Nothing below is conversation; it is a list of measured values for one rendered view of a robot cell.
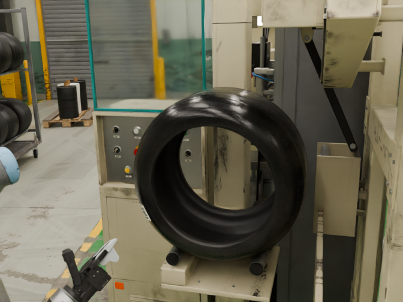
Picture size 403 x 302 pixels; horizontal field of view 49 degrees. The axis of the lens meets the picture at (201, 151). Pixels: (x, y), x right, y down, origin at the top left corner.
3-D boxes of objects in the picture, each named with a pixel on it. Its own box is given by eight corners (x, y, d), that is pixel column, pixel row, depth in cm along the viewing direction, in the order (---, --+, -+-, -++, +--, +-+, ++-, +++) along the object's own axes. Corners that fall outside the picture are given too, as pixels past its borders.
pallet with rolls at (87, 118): (59, 115, 891) (55, 77, 871) (100, 114, 896) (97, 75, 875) (43, 128, 775) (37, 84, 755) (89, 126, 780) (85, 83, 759)
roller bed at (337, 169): (313, 212, 183) (317, 142, 175) (351, 215, 179) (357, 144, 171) (312, 233, 164) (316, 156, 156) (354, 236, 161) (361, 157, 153)
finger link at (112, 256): (127, 248, 143) (107, 271, 140) (114, 236, 142) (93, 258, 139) (129, 249, 141) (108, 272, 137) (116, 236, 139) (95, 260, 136)
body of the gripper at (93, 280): (109, 272, 144) (82, 302, 140) (89, 255, 143) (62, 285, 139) (113, 276, 137) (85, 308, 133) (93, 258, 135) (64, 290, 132)
